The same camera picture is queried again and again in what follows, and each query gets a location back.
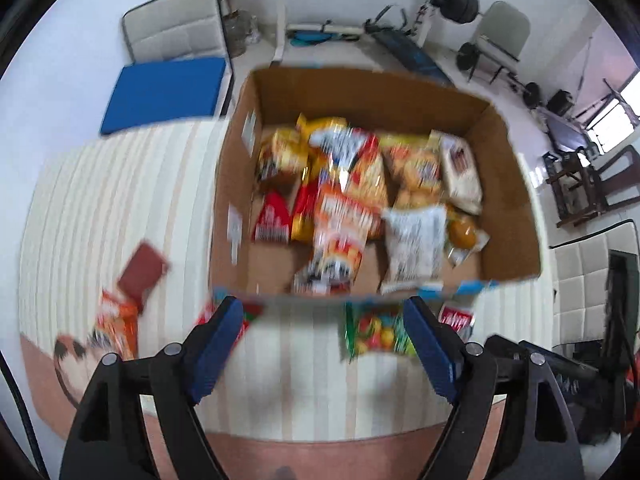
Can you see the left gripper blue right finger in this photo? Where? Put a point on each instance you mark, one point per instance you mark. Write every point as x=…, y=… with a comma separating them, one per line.
x=536, y=438

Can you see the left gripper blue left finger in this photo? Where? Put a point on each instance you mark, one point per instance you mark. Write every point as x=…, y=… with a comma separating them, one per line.
x=108, y=439

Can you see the red white fish snack packet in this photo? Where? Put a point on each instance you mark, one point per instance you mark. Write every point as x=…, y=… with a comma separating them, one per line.
x=460, y=318

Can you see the dark brown snack packet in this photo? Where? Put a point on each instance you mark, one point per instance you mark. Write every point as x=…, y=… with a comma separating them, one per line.
x=142, y=273

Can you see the long red milk candy packet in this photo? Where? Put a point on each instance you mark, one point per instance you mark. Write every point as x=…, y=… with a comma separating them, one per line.
x=233, y=323

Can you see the green fruit candy bag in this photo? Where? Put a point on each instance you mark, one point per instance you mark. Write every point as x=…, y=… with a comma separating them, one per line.
x=370, y=328

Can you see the white printed snack packet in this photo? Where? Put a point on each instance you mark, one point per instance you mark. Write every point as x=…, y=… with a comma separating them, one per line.
x=414, y=241

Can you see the white brown stick snack packet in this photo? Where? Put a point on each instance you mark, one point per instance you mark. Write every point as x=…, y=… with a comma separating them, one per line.
x=459, y=172

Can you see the small red snack packet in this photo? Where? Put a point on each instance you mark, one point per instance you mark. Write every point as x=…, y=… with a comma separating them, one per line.
x=273, y=224

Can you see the yellow egg biscuit bag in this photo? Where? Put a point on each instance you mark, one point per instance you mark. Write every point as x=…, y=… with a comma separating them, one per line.
x=414, y=165

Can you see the orange panda melon seed bag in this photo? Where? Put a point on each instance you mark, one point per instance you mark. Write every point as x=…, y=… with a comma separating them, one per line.
x=342, y=226

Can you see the yellow panda snack bag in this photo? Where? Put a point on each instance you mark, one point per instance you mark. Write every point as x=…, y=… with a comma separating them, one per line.
x=282, y=158

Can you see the red yellow noodle snack bag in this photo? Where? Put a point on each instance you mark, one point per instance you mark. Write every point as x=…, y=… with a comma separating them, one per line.
x=347, y=156

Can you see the white quilted chair right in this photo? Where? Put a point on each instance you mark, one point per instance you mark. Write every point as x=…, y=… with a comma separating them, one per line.
x=579, y=272

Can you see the pink striped cat tablecloth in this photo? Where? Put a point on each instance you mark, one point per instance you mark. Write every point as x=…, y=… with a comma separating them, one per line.
x=289, y=403

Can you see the dark wooden chair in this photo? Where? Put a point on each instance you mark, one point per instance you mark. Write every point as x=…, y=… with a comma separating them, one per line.
x=582, y=193

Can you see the open cardboard milk box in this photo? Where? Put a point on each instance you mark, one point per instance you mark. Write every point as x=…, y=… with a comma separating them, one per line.
x=500, y=245

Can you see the grey folding chair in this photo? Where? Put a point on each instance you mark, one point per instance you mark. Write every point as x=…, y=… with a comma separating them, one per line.
x=501, y=37

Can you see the white chair with blue cushion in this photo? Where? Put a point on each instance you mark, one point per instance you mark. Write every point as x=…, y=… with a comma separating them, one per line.
x=180, y=65

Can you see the black sit-up bench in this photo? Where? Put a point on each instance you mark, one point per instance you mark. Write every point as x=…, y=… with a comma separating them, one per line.
x=396, y=40

